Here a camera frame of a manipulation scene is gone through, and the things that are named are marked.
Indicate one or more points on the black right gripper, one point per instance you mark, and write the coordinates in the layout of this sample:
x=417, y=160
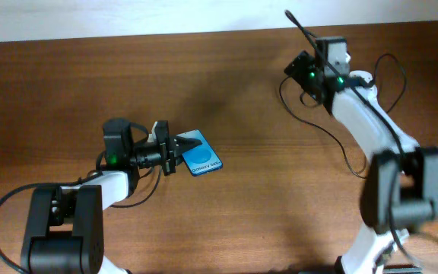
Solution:
x=302, y=67

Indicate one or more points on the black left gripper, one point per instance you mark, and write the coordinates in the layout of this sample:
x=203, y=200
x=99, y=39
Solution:
x=172, y=154

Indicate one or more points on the blue Galaxy smartphone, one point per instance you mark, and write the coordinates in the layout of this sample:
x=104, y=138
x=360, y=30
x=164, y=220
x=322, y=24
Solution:
x=201, y=159

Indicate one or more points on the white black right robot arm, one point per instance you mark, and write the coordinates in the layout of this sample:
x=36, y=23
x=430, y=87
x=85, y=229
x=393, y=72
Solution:
x=400, y=191

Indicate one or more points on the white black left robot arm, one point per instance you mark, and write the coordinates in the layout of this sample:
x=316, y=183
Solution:
x=64, y=231

